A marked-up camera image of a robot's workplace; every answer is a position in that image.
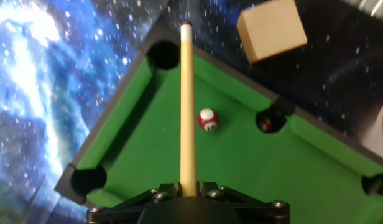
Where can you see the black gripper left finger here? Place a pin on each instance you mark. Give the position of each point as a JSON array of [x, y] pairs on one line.
[[126, 205]]

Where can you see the red pool ball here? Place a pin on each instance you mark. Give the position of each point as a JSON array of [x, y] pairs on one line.
[[265, 124]]

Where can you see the maroon striped pool ball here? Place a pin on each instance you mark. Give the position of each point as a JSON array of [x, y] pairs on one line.
[[208, 119]]

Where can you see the wooden cube block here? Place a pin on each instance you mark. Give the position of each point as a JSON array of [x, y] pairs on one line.
[[270, 29]]

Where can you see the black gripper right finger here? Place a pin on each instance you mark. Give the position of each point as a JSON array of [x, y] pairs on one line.
[[250, 207]]

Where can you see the mini green pool table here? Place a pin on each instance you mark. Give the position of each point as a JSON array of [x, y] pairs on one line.
[[256, 161]]

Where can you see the galaxy and forest printed cloth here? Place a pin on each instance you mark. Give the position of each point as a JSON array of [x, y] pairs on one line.
[[39, 93]]

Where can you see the wooden pool cue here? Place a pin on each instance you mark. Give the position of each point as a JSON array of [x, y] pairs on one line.
[[188, 109]]

